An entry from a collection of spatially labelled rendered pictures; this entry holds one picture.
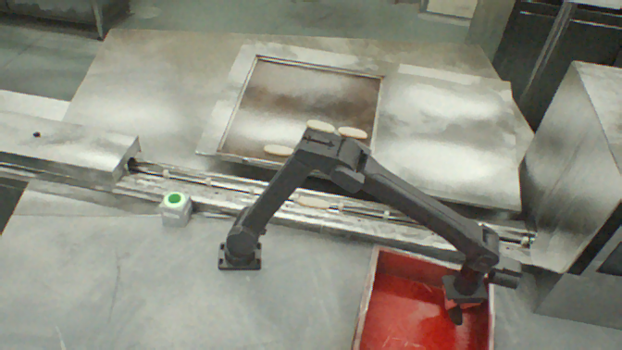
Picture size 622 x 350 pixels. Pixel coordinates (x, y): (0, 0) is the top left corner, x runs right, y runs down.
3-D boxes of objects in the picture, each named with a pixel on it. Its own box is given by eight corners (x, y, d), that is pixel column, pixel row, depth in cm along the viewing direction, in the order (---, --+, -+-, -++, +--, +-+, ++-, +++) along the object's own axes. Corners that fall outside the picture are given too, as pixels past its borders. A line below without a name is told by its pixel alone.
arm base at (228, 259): (217, 270, 130) (261, 270, 131) (215, 252, 124) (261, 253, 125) (219, 244, 136) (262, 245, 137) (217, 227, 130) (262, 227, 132)
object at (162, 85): (83, 344, 195) (11, 214, 138) (140, 157, 278) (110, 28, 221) (499, 339, 211) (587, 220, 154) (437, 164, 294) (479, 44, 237)
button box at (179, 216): (161, 231, 142) (155, 206, 135) (171, 211, 148) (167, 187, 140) (187, 236, 142) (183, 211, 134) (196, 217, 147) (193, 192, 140)
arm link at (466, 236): (335, 147, 105) (323, 180, 97) (348, 131, 101) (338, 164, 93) (486, 242, 112) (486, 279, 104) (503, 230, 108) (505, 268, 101)
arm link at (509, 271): (480, 225, 108) (480, 255, 102) (530, 237, 107) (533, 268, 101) (465, 256, 117) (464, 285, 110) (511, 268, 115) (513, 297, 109)
